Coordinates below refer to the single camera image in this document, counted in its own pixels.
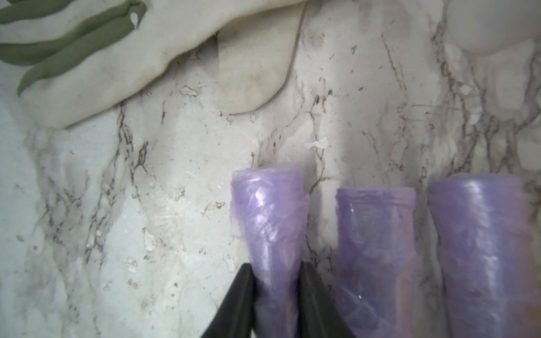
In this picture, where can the white green work glove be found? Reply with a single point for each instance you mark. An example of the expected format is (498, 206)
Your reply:
(64, 61)

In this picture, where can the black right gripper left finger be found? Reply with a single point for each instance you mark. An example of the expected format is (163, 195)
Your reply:
(235, 316)

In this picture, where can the purple trash bag roll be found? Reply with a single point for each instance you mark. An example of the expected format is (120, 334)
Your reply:
(270, 208)
(486, 255)
(374, 283)

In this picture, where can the pink flower in white pot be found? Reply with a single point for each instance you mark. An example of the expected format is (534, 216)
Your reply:
(486, 27)

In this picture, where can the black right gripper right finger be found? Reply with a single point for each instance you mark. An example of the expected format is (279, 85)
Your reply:
(318, 315)

